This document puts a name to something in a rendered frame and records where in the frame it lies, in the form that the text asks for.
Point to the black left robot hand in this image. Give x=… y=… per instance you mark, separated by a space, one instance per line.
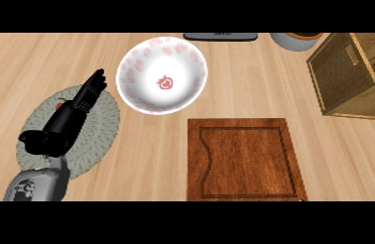
x=68 y=117

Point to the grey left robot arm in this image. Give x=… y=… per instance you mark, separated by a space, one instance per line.
x=41 y=185

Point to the brown wooden cutting board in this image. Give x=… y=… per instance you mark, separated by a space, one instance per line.
x=243 y=160

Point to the brown wicker basket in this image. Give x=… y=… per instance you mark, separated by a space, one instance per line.
x=345 y=76

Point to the small red fruit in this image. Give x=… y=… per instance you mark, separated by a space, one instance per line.
x=59 y=105

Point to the round grey woven placemat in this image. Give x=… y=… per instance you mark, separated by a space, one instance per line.
x=97 y=132

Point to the white bowl with red print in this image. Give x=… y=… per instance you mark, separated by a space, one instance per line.
x=161 y=75

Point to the dark grey flat appliance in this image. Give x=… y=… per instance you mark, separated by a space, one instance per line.
x=220 y=36

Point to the grey pot with brown rim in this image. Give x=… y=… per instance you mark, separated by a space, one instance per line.
x=294 y=41

